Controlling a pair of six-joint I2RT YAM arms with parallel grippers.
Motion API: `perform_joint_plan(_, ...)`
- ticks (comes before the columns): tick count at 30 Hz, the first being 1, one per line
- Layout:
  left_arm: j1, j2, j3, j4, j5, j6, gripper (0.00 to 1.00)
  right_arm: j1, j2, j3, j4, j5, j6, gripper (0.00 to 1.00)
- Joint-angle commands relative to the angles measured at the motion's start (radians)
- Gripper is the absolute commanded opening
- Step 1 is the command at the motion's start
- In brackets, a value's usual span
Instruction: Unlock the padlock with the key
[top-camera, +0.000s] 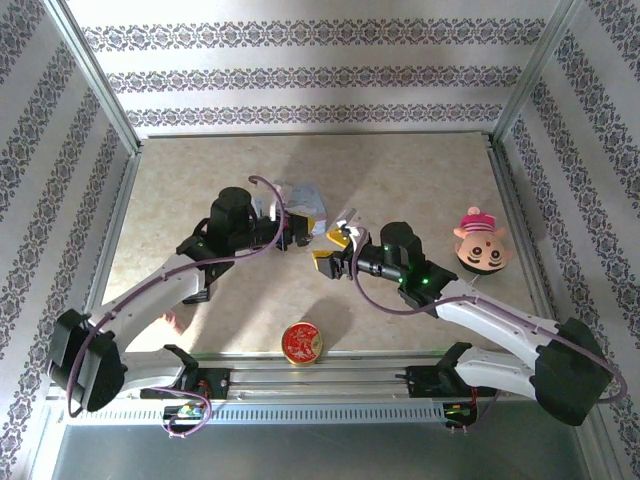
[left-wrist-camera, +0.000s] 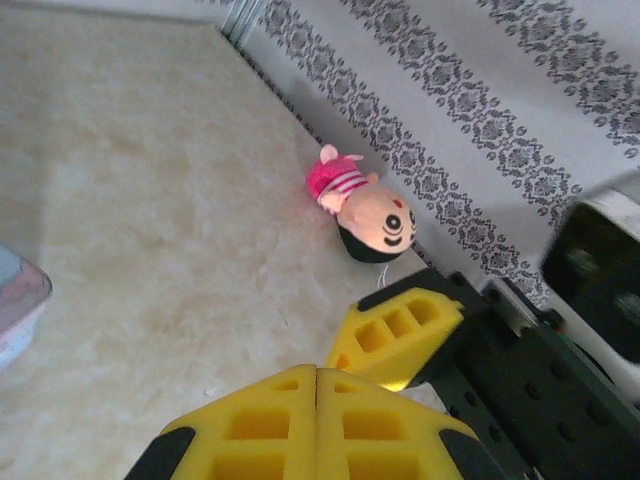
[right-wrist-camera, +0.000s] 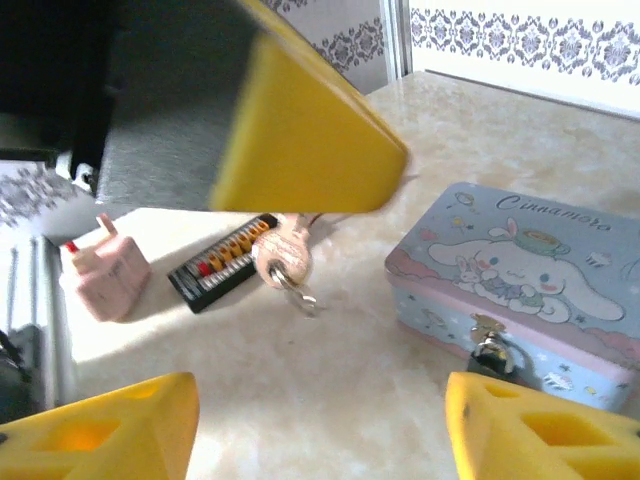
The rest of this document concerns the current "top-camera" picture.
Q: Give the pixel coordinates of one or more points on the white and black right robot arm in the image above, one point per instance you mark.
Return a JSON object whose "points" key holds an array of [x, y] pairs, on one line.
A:
{"points": [[500, 320]]}

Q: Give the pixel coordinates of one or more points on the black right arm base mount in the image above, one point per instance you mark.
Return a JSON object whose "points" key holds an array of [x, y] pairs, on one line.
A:
{"points": [[425, 382]]}

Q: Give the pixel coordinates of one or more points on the aluminium rear rail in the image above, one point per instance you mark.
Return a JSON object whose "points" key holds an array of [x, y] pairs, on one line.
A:
{"points": [[320, 134]]}

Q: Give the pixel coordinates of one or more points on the aluminium frame post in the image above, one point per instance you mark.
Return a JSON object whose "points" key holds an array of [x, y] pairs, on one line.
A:
{"points": [[97, 80], [537, 70]]}

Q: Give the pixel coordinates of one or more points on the pale blue card pack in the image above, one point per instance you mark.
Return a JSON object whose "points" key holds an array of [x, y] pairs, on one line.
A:
{"points": [[307, 197]]}

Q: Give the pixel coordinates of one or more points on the aluminium side rail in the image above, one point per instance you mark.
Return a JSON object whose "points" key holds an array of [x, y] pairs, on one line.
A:
{"points": [[116, 215], [520, 225]]}

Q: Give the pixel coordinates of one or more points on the round red gold tin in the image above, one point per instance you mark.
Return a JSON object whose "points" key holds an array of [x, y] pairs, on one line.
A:
{"points": [[302, 344]]}

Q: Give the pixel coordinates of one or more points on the small pink object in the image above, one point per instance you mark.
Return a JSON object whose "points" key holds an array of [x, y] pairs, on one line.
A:
{"points": [[175, 320]]}

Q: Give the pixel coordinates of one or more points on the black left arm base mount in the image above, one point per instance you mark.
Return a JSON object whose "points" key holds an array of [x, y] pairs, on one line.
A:
{"points": [[215, 382]]}

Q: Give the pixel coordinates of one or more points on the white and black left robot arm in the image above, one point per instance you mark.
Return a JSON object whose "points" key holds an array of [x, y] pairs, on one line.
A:
{"points": [[150, 295]]}

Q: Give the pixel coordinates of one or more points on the grey metal panel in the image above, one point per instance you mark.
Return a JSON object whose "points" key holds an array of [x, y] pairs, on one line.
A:
{"points": [[320, 455]]}

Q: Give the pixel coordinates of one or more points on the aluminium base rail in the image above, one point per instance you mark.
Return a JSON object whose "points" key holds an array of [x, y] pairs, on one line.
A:
{"points": [[320, 380]]}

